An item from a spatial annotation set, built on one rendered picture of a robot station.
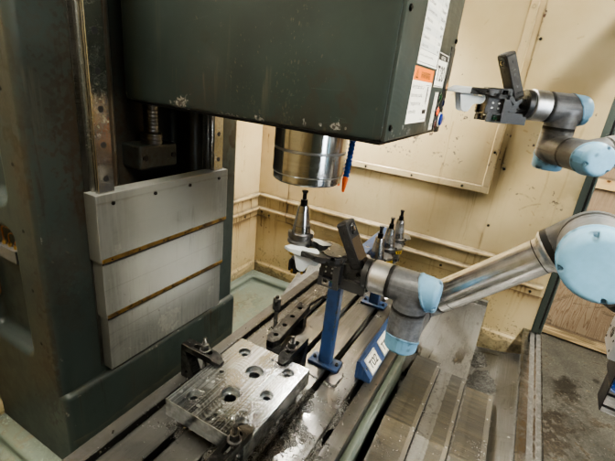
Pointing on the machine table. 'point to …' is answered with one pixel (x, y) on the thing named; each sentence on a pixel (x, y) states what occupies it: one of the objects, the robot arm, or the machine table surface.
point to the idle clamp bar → (286, 327)
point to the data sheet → (433, 32)
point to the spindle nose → (307, 158)
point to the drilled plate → (200, 422)
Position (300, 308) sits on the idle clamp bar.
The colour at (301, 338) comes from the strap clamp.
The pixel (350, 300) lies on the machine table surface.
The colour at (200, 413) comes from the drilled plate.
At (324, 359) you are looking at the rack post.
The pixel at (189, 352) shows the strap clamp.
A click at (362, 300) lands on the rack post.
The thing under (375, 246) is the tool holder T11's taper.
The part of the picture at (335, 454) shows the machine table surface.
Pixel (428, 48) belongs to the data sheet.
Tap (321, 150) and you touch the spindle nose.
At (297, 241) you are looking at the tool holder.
